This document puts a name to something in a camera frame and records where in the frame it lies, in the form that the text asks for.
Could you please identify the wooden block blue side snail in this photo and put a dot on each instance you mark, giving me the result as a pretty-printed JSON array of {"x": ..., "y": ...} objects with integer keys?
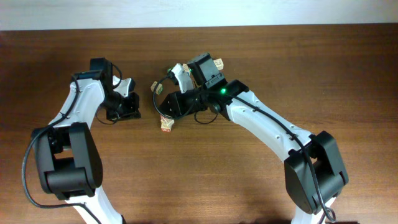
[{"x": 186, "y": 68}]

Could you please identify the wooden block far right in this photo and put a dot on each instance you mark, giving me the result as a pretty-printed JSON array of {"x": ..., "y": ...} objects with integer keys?
[{"x": 219, "y": 63}]

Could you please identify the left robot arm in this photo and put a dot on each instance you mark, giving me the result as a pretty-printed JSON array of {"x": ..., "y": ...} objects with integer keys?
[{"x": 67, "y": 160}]

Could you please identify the wooden block green side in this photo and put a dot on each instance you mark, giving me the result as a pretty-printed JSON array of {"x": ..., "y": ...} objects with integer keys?
[{"x": 157, "y": 88}]

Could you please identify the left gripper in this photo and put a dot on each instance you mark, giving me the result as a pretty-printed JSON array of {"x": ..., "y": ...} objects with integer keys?
[{"x": 132, "y": 111}]

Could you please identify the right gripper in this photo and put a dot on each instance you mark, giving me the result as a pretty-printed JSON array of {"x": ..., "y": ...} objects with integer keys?
[{"x": 175, "y": 99}]

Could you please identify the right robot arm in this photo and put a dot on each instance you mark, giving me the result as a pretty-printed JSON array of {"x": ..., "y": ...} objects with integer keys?
[{"x": 315, "y": 173}]

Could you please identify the wooden block red side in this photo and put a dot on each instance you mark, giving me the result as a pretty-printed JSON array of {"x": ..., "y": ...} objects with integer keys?
[{"x": 166, "y": 124}]

